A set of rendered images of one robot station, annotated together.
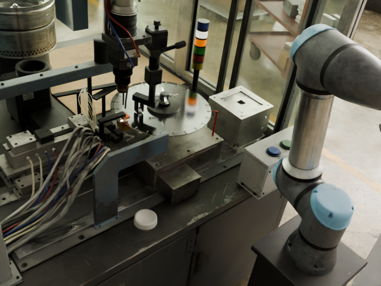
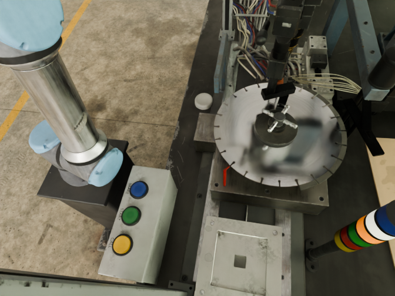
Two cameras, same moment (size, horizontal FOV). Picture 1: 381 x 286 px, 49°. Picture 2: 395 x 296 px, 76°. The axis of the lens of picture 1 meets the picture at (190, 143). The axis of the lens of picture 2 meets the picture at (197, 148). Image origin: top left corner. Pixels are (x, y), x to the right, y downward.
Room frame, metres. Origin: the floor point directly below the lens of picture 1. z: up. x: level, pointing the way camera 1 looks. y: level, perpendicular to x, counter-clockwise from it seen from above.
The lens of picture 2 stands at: (1.42, -0.25, 1.53)
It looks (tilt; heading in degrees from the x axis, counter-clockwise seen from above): 60 degrees down; 153
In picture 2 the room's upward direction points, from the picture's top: 9 degrees counter-clockwise
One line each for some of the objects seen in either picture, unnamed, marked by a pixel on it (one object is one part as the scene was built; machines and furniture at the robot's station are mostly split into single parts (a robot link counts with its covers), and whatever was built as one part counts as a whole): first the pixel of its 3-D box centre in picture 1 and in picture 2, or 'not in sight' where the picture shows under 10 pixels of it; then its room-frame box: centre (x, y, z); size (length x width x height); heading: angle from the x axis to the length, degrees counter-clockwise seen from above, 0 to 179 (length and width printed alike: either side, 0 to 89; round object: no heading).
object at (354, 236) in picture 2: (199, 49); (364, 232); (1.49, 0.02, 1.05); 0.05 x 0.04 x 0.03; 45
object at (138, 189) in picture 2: (273, 152); (139, 189); (1.10, -0.27, 0.90); 0.04 x 0.04 x 0.02
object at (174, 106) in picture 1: (163, 103); (276, 125); (1.20, 0.11, 0.96); 0.11 x 0.11 x 0.03
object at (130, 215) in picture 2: (287, 145); (131, 215); (1.15, -0.32, 0.90); 0.04 x 0.04 x 0.02
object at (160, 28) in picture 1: (155, 53); (283, 36); (1.13, 0.14, 1.17); 0.06 x 0.05 x 0.20; 126
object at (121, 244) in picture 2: not in sight; (122, 244); (1.20, -0.37, 0.90); 0.04 x 0.04 x 0.02
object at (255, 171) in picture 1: (278, 160); (144, 224); (1.16, -0.31, 0.82); 0.28 x 0.11 x 0.15; 135
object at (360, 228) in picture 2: (200, 41); (374, 228); (1.49, 0.02, 1.08); 0.05 x 0.04 x 0.03; 45
